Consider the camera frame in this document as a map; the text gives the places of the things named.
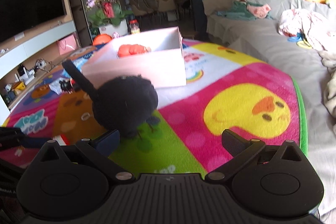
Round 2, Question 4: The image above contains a black plush bird toy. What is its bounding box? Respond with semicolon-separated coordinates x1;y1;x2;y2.
62;60;159;138

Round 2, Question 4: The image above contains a red plastic toy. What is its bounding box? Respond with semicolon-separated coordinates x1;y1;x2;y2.
117;44;151;57

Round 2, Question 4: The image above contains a colourful cartoon play mat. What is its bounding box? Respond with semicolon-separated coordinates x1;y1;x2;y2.
5;40;307;174

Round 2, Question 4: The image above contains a small black red toy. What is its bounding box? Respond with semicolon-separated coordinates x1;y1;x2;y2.
59;79;80;94

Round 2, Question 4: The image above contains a pink paper bag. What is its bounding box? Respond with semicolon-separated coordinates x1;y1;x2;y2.
58;35;77;55

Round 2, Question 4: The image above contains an orange round toy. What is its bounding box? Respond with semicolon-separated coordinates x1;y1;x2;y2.
93;34;113;46

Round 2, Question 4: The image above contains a pink cardboard box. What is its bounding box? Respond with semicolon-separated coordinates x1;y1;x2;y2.
81;27;186;89

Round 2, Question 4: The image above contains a white TV cabinet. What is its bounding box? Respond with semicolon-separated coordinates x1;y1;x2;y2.
0;19;82;117

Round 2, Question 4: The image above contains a grey sofa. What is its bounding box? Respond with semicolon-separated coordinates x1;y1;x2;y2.
201;0;335;223

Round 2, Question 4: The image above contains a red lid snack jar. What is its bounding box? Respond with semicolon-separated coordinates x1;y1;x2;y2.
129;19;141;34

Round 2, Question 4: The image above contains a pink orchid flower pot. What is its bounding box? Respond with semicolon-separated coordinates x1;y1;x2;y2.
85;0;133;36

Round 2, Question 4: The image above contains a green cloth on sofa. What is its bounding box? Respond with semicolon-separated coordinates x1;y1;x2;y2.
216;0;272;21

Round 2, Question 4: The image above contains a pink white blanket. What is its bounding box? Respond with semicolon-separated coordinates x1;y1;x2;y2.
278;9;335;52

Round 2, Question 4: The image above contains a dining chair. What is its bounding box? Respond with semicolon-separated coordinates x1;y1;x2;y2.
157;0;178;21

